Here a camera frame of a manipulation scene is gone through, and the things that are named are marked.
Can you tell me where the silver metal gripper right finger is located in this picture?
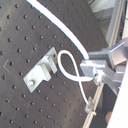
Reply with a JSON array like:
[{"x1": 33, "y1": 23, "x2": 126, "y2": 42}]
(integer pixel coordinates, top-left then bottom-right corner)
[{"x1": 89, "y1": 37, "x2": 128, "y2": 68}]

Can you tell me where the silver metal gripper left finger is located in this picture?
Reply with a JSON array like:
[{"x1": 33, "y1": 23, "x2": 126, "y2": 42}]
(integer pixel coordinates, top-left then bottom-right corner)
[{"x1": 80, "y1": 60, "x2": 126, "y2": 95}]

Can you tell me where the white cable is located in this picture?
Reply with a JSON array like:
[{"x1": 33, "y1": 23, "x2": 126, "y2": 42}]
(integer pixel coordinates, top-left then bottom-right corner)
[{"x1": 25, "y1": 0, "x2": 95, "y2": 105}]

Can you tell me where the aluminium extrusion frame rail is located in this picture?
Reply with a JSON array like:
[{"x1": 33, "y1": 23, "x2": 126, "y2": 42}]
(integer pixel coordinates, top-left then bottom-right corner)
[{"x1": 83, "y1": 0, "x2": 128, "y2": 128}]

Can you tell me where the small metal corner bracket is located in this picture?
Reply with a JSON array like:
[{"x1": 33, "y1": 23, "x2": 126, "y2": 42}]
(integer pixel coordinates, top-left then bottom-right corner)
[{"x1": 85, "y1": 97, "x2": 96, "y2": 115}]

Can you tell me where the silver metal cable clip bracket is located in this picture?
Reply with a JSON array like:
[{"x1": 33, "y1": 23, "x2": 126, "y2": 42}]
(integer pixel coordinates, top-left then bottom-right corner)
[{"x1": 23, "y1": 47, "x2": 57, "y2": 93}]

